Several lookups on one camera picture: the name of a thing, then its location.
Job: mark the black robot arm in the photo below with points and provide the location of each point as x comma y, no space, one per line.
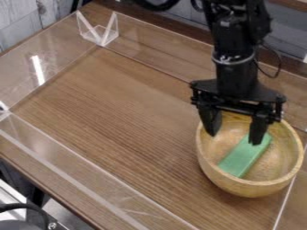
240,24

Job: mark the clear acrylic tray wall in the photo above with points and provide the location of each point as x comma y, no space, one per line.
98,127

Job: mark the clear acrylic corner bracket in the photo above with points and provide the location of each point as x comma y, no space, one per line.
102,35

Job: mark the light wooden bowl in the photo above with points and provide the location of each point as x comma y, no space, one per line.
276,168

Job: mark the green rectangular block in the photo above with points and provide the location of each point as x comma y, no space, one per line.
240,160

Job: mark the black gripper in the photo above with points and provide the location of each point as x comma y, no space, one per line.
237,91

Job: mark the black bracket with screw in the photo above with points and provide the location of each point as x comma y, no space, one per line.
54,226

